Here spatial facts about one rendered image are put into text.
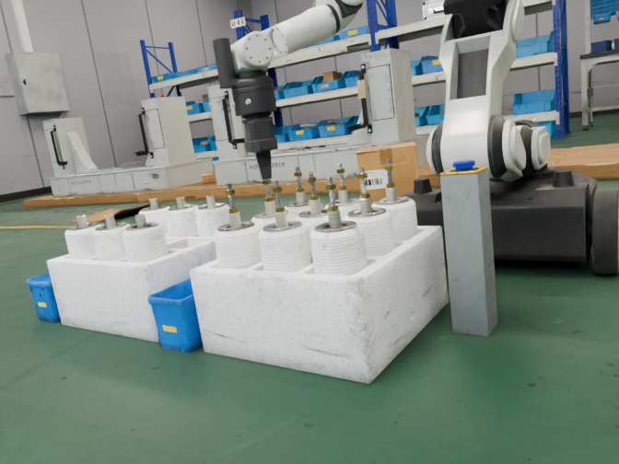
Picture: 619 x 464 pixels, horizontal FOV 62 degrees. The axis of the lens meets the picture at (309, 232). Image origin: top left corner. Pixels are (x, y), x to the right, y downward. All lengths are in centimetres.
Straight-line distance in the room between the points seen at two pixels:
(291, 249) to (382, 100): 230
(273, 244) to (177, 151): 347
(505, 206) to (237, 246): 66
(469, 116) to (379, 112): 197
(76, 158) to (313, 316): 465
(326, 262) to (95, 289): 66
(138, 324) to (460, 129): 85
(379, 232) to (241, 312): 30
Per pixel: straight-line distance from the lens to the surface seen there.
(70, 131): 549
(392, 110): 315
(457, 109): 126
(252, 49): 108
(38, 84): 777
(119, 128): 862
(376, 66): 319
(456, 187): 97
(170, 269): 123
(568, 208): 131
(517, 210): 132
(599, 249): 130
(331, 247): 87
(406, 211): 108
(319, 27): 118
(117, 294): 129
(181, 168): 437
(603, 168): 279
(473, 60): 136
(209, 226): 139
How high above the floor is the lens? 43
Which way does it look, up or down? 12 degrees down
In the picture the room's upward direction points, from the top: 8 degrees counter-clockwise
